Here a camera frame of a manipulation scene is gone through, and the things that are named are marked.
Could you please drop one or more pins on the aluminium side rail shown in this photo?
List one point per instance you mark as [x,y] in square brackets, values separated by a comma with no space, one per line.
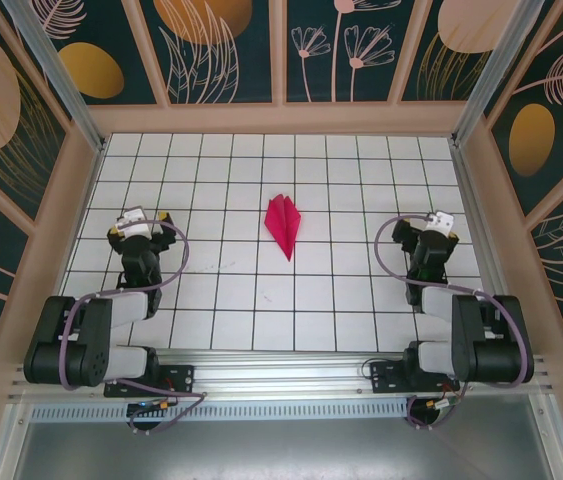
[481,250]

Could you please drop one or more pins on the grey sheet metal shelf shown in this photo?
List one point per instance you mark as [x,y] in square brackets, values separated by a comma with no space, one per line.
[281,450]

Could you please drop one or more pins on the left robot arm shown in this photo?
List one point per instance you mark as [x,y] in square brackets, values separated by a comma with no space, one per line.
[86,340]

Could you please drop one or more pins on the small controller board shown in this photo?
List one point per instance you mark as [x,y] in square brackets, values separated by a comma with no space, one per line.
[153,406]
[443,403]

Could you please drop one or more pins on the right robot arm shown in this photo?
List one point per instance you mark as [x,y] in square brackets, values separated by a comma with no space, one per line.
[491,350]

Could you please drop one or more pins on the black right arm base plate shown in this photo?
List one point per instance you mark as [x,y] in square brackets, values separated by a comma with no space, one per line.
[386,380]

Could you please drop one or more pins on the long aluminium mounting rail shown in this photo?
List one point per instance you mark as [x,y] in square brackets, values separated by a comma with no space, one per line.
[281,372]

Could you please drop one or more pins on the aluminium frame post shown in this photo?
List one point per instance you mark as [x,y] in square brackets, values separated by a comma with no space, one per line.
[61,75]
[496,65]

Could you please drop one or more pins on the pink square paper sheet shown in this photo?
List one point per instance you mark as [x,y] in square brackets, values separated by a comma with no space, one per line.
[283,225]

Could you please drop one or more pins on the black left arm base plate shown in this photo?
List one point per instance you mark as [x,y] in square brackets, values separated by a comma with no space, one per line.
[181,380]

